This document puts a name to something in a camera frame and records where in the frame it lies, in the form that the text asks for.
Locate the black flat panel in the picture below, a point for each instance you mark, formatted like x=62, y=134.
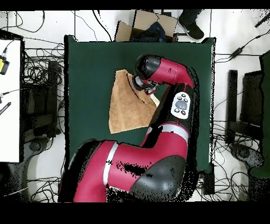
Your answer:
x=252, y=99

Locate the dark green tablecloth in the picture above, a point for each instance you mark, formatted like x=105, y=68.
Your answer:
x=95, y=74

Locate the yellow and black device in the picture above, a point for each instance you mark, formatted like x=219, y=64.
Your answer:
x=2, y=65

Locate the black bulky floor device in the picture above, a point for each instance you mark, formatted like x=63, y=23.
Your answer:
x=244, y=153

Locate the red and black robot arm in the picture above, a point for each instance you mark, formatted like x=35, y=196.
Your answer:
x=147, y=164

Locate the small black round device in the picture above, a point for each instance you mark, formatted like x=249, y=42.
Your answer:
x=35, y=146

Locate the black power adapter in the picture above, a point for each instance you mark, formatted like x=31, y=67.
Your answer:
x=237, y=52

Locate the tan terry towel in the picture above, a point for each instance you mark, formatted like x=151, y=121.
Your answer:
x=126, y=109

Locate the black striped strip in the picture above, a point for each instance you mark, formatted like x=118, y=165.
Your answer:
x=5, y=108

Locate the brown cardboard box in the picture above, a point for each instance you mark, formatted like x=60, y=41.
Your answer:
x=145, y=20

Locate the dark blue jeans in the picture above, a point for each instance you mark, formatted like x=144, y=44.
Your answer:
x=156, y=31

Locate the white desk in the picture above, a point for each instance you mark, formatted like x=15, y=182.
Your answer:
x=10, y=126

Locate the person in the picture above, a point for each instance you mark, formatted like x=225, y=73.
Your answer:
x=191, y=25

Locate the black rectangular block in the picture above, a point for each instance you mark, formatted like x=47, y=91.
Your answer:
x=208, y=183

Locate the black upright bar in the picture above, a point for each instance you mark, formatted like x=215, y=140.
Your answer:
x=232, y=95

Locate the dark green covered furniture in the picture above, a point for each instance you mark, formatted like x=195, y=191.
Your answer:
x=266, y=105

